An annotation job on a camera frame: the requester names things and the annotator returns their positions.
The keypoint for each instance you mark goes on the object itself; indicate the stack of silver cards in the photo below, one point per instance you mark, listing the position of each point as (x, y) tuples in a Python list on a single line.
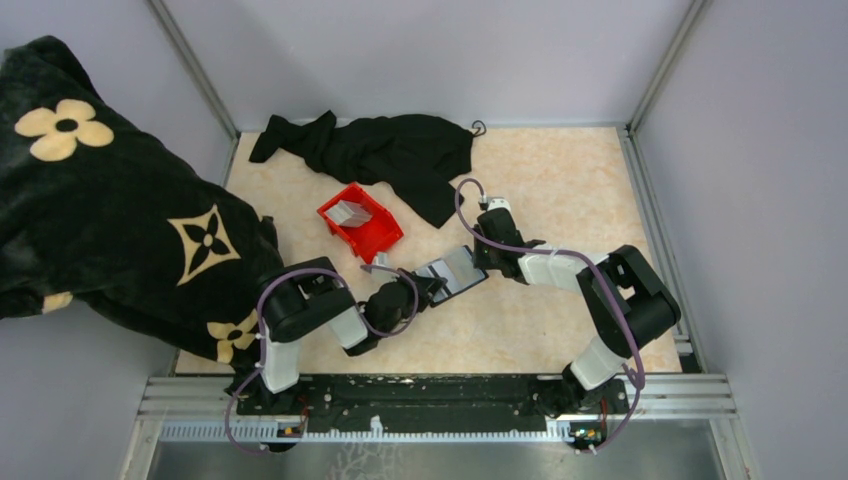
[(348, 214)]

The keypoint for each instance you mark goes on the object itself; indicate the black floral blanket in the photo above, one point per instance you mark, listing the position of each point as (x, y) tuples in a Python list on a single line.
[(96, 210)]

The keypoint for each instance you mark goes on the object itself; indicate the red plastic bin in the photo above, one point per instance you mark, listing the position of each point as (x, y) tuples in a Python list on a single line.
[(367, 227)]

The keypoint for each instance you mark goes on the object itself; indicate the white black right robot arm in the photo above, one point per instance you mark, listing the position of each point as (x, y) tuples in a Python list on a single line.
[(628, 303)]

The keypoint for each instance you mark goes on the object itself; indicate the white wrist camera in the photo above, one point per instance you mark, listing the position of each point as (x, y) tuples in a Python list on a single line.
[(381, 262), (490, 203)]

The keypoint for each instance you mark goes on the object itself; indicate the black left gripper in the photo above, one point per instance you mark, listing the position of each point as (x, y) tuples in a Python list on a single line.
[(426, 286)]

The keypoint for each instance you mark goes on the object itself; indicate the black cloth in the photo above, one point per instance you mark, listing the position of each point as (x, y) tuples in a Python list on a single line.
[(417, 155)]

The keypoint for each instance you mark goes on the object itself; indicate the black leather card holder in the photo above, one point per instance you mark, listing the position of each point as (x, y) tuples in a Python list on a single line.
[(456, 268)]

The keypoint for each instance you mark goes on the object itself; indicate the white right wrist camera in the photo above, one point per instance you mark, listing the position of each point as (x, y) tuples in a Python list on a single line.
[(490, 203)]

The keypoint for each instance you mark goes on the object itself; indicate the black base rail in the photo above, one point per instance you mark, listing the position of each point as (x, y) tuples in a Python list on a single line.
[(429, 403)]

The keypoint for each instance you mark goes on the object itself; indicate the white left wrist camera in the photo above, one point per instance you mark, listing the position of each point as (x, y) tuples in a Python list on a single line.
[(381, 262)]

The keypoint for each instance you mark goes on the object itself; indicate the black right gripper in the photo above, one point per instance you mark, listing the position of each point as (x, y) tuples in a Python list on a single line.
[(479, 260)]

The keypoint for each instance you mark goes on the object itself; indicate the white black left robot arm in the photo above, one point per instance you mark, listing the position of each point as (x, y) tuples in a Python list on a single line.
[(295, 301)]

